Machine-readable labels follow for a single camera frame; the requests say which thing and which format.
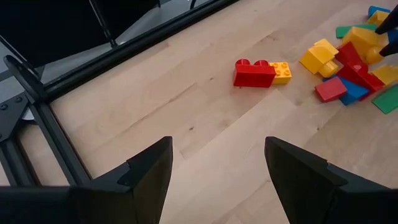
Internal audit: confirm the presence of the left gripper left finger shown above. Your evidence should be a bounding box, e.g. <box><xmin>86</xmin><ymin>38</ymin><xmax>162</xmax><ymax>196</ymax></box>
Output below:
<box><xmin>0</xmin><ymin>136</ymin><xmax>174</xmax><ymax>224</ymax></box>

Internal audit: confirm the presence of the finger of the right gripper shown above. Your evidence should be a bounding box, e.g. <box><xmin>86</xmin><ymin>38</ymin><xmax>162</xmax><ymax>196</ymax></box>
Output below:
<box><xmin>379</xmin><ymin>40</ymin><xmax>398</xmax><ymax>58</ymax></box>
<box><xmin>374</xmin><ymin>4</ymin><xmax>398</xmax><ymax>35</ymax></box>

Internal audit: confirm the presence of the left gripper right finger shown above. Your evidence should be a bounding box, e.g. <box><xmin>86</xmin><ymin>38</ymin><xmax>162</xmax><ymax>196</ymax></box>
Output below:
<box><xmin>264</xmin><ymin>136</ymin><xmax>398</xmax><ymax>224</ymax></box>

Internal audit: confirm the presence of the yellow one-stud block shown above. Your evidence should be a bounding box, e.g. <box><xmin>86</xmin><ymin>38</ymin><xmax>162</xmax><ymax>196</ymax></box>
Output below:
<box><xmin>298</xmin><ymin>45</ymin><xmax>340</xmax><ymax>78</ymax></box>
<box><xmin>366</xmin><ymin>10</ymin><xmax>391</xmax><ymax>26</ymax></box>
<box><xmin>371</xmin><ymin>64</ymin><xmax>398</xmax><ymax>85</ymax></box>

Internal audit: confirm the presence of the yellow two-stud large block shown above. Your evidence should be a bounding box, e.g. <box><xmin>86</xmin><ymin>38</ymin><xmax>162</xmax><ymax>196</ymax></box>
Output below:
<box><xmin>341</xmin><ymin>26</ymin><xmax>386</xmax><ymax>65</ymax></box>

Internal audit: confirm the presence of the green block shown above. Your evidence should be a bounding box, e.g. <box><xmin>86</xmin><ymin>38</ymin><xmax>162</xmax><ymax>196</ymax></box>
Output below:
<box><xmin>371</xmin><ymin>84</ymin><xmax>398</xmax><ymax>115</ymax></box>
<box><xmin>335</xmin><ymin>24</ymin><xmax>379</xmax><ymax>39</ymax></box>

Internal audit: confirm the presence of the yellow small block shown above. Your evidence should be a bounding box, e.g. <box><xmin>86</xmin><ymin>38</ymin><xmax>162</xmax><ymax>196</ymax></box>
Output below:
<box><xmin>313</xmin><ymin>38</ymin><xmax>340</xmax><ymax>56</ymax></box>

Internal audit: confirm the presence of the red small block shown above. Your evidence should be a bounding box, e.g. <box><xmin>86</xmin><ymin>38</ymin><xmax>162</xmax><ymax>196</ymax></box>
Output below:
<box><xmin>314</xmin><ymin>76</ymin><xmax>348</xmax><ymax>103</ymax></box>

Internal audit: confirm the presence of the yellow four-stud small brick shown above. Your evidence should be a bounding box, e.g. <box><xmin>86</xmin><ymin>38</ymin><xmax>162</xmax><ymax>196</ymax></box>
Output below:
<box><xmin>269</xmin><ymin>61</ymin><xmax>293</xmax><ymax>85</ymax></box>

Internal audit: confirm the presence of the red two-stud large block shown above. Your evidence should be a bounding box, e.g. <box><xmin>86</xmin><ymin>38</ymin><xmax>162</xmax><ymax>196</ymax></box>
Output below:
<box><xmin>336</xmin><ymin>60</ymin><xmax>386</xmax><ymax>102</ymax></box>
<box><xmin>233</xmin><ymin>58</ymin><xmax>277</xmax><ymax>88</ymax></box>

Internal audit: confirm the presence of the black folding partition screen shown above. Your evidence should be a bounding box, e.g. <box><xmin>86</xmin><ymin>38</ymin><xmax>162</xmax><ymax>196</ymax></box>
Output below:
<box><xmin>0</xmin><ymin>0</ymin><xmax>162</xmax><ymax>69</ymax></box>

